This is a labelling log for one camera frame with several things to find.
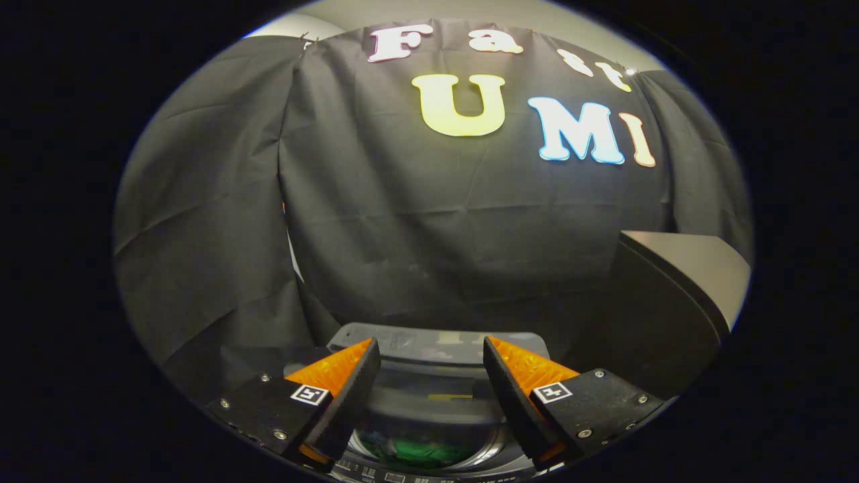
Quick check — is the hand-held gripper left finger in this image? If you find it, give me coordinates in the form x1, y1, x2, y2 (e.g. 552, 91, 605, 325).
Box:
205, 337, 382, 470

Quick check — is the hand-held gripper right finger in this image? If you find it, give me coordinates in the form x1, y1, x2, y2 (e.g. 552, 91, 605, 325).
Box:
482, 335, 668, 469

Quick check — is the dark glass washing machine lid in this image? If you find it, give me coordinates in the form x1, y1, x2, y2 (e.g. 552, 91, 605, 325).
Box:
327, 322, 552, 472

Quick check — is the grey washing machine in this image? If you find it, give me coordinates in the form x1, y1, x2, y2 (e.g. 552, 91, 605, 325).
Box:
295, 322, 585, 483

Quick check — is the green polo shirt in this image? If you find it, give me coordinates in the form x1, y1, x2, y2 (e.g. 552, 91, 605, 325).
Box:
376, 436, 478, 470

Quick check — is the black backdrop cloth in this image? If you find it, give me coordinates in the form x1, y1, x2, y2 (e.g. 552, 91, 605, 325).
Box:
113, 19, 756, 403

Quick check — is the beige cabinet with black frame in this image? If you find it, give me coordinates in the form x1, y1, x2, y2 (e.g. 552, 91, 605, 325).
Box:
570, 230, 752, 400

